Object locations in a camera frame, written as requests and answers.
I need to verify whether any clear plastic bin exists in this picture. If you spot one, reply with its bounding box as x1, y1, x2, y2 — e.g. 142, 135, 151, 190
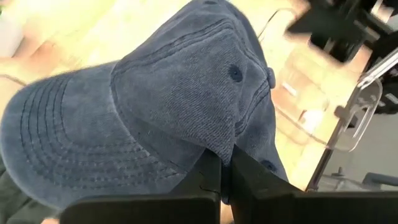
257, 7, 398, 154

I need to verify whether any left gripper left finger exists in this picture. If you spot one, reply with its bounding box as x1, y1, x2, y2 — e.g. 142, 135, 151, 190
58, 148, 222, 224

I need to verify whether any black aluminium table frame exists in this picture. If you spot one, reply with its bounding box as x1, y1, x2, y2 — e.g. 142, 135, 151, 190
305, 105, 345, 192

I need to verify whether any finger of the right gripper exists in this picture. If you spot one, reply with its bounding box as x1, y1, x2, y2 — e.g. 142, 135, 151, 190
285, 6, 315, 35

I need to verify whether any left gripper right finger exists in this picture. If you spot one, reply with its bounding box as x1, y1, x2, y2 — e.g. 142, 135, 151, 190
229, 144, 398, 224

